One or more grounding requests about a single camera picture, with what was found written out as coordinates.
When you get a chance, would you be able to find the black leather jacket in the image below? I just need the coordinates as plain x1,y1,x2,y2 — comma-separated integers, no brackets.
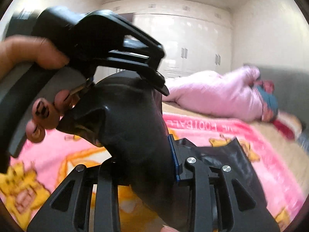
55,70,269,232

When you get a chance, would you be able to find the colourful clothes pile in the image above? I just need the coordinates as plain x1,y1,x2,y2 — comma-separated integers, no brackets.
252,79,308,154

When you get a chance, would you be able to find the tan bed sheet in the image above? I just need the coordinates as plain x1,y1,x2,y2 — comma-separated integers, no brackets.
162,103,308,193

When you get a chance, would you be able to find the right hand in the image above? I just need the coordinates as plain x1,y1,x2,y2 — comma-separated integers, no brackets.
160,225,179,232

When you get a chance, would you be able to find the pink cartoon fleece blanket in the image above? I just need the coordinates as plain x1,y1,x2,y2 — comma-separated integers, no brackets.
0,112,307,232

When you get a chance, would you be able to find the left hand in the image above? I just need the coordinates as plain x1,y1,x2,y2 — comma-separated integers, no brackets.
0,34,80,144

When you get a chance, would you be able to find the pink quilted comforter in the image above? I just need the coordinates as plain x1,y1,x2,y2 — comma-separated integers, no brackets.
162,66,263,122

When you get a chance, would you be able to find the white wardrobe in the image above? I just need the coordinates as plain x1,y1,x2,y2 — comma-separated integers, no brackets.
102,0,233,78

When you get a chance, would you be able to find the grey padded headboard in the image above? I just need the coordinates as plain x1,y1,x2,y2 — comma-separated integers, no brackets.
254,64,308,134

